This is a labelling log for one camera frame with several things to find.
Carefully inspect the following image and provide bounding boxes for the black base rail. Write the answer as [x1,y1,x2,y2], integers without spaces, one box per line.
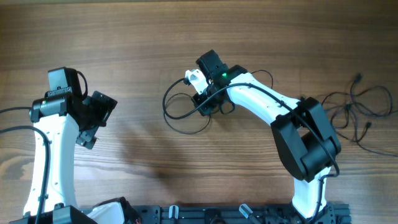
[133,203,352,224]

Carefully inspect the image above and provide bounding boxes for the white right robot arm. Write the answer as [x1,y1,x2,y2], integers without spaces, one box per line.
[184,50,341,223]

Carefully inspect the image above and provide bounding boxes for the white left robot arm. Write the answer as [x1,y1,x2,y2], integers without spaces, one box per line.
[18,67,118,223]

